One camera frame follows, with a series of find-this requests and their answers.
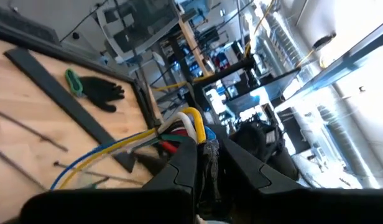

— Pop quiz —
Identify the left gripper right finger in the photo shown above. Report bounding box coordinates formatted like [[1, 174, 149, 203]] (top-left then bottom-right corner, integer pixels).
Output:
[[223, 138, 383, 224]]

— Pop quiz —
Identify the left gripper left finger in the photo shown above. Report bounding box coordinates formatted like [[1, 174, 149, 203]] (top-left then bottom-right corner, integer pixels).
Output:
[[20, 136, 198, 224]]

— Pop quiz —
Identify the multicolour wire bundle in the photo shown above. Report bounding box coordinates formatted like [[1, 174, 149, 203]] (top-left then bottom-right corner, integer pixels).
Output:
[[50, 106, 217, 191]]

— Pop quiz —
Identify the black bar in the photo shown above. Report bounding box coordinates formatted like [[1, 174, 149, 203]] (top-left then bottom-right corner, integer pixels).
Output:
[[3, 47, 137, 174]]

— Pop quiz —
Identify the black glove green cuff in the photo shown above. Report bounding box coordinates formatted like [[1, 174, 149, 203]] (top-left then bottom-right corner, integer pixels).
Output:
[[64, 68, 126, 113]]

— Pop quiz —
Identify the wooden workbench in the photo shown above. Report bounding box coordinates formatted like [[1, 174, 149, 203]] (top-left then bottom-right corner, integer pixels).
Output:
[[178, 17, 211, 78]]

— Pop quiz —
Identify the black floor grate mat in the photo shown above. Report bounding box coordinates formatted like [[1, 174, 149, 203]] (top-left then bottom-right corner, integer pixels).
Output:
[[0, 4, 61, 45]]

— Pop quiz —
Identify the silver ventilation duct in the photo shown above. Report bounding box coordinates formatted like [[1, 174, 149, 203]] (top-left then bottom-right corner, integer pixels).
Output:
[[315, 104, 381, 188]]

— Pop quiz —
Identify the yellow cable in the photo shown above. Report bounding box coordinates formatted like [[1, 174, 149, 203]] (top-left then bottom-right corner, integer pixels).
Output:
[[152, 80, 188, 93]]

